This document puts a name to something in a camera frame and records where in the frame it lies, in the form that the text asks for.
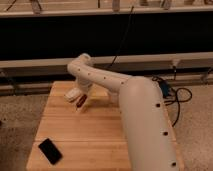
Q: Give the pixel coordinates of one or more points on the wooden cutting board table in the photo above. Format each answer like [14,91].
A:
[90,139]

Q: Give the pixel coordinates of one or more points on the red pepper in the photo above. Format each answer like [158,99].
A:
[81,101]

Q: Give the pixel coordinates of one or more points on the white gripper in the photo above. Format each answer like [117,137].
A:
[82,93]

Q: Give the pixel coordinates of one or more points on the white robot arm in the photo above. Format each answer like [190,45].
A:
[146,128]

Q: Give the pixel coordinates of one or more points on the black smartphone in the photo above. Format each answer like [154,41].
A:
[50,151]

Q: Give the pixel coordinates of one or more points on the white sponge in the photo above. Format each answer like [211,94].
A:
[73,94]

